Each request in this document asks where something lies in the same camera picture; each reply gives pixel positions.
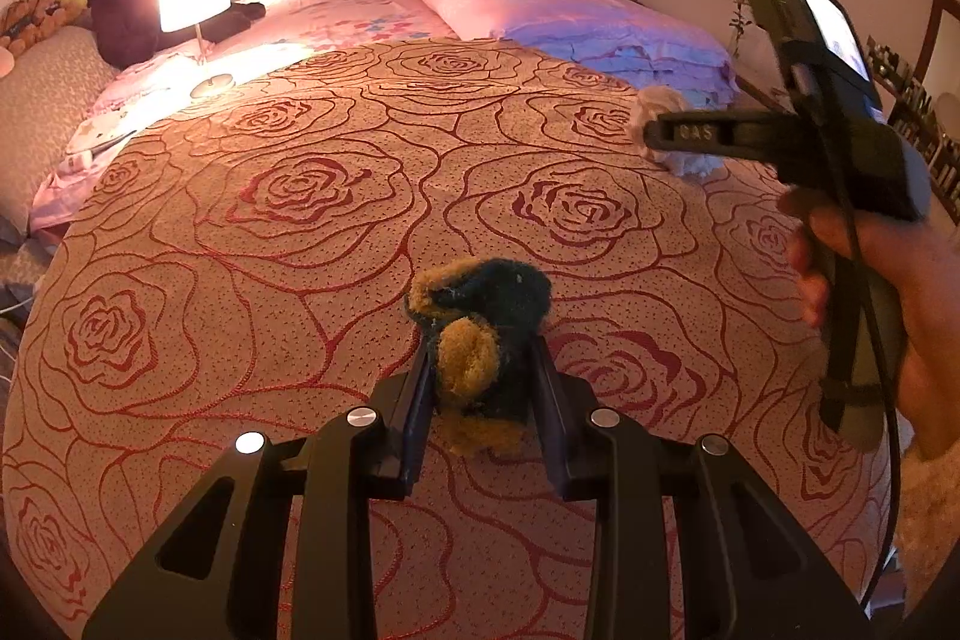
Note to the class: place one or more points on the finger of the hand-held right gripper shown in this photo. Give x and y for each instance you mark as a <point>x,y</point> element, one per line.
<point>697,132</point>

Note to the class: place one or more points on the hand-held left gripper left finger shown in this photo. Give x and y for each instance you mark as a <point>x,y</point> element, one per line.
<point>416,419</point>

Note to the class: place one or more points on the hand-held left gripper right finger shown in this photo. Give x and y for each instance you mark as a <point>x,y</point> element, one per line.
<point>551,422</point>

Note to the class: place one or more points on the white tissue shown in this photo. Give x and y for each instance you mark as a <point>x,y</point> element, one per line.
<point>690,164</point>

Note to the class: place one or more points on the person's right hand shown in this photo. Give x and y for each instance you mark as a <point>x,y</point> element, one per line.
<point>934,325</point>

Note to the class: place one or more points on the row of cosmetic bottles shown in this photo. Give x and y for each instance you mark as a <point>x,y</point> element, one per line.
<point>907,85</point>

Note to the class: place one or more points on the rose in glass vase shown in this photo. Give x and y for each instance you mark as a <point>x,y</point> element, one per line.
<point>741,14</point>

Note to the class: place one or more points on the rose patterned bedspread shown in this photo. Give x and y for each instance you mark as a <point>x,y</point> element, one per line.
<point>300,310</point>

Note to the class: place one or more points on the pink folded quilt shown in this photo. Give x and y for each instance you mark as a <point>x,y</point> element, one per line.
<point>525,3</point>

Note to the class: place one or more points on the pink floral bed sheet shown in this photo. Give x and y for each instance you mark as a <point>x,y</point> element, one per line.
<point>352,10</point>

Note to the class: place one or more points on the pink fluffy mat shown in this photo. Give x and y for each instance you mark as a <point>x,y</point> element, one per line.
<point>926,512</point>

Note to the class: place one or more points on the beige patterned pillow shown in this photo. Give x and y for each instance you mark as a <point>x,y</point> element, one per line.
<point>52,85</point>

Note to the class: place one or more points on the dark brown plush toy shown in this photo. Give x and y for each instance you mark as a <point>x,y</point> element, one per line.
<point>127,10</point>

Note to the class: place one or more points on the brown teddy bears group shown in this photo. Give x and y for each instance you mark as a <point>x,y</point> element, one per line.
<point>37,18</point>

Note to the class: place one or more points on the wood framed wall mirror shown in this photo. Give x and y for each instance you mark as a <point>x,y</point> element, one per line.
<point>936,33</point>

